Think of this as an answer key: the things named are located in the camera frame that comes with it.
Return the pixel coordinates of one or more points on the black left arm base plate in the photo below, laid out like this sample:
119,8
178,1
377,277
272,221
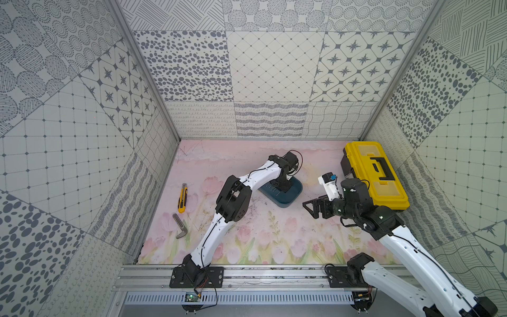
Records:
214,276

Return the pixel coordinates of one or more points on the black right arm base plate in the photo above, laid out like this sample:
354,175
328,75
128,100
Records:
338,277

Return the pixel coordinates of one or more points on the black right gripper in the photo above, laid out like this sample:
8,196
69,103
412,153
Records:
322,200

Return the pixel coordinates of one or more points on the yellow utility knife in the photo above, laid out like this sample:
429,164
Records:
182,199

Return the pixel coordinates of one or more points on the white slotted cable duct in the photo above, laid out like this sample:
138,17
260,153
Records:
243,298

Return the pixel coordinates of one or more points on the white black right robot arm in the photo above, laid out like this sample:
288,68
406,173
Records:
439,293

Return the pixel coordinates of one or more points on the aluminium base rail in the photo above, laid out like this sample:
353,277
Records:
236,278

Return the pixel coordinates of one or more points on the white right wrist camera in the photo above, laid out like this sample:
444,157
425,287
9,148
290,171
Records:
329,182

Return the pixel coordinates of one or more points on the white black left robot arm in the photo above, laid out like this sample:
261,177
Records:
233,202

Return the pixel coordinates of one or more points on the yellow black toolbox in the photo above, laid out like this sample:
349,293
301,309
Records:
367,161

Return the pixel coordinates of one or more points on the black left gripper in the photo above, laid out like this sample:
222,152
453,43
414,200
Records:
283,184

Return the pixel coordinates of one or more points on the small green circuit board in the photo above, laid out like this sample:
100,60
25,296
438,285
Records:
191,297

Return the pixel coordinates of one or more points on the grey metal angle bracket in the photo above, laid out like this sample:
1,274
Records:
183,229

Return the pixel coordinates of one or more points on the teal plastic storage box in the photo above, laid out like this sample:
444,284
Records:
280,198

